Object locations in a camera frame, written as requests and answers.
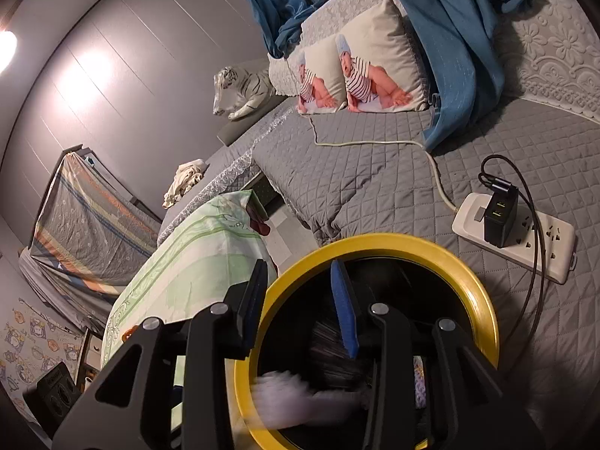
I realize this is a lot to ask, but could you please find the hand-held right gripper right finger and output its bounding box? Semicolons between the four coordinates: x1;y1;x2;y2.
329;259;547;450

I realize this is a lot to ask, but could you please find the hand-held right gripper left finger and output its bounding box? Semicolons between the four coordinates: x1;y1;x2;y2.
51;259;269;450

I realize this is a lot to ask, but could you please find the yellow rimmed black trash bin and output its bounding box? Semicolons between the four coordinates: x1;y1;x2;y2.
233;233;500;450

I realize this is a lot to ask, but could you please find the purple foam fruit net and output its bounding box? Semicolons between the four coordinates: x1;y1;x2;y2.
253;370;371;427

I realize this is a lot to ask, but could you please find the grey quilted cover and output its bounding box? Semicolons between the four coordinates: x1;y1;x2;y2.
157;96;600;450

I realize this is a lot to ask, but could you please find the crumpled cream cloth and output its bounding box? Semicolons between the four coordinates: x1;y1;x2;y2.
162;159;208;209

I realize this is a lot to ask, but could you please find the white low cabinet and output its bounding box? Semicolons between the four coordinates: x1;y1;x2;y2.
75;328;106;392

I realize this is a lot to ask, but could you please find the grey bolster pillow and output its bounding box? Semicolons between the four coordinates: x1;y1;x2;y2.
218;96;294;146

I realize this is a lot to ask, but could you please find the black charger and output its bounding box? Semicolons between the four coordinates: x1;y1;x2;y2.
483;184;520;249

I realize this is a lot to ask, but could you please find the striped grey sheet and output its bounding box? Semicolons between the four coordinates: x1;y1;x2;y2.
19;150;162;333

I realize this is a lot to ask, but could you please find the white power strip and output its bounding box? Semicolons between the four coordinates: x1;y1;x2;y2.
451;192;577;284

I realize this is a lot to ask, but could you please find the white tiger plush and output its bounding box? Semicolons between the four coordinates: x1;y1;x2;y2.
212;66;277;120

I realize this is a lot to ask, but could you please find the cartoon print mat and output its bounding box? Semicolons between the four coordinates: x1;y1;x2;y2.
0;297;90;413

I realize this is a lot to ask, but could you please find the baby print pillow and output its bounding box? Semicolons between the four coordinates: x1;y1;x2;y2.
335;0;429;114
295;35;350;116

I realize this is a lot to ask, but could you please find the ceiling lamp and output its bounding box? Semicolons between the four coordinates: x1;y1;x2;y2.
0;30;18;73

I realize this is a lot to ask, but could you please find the black charging cable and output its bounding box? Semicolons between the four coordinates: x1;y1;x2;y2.
478;154;547;352

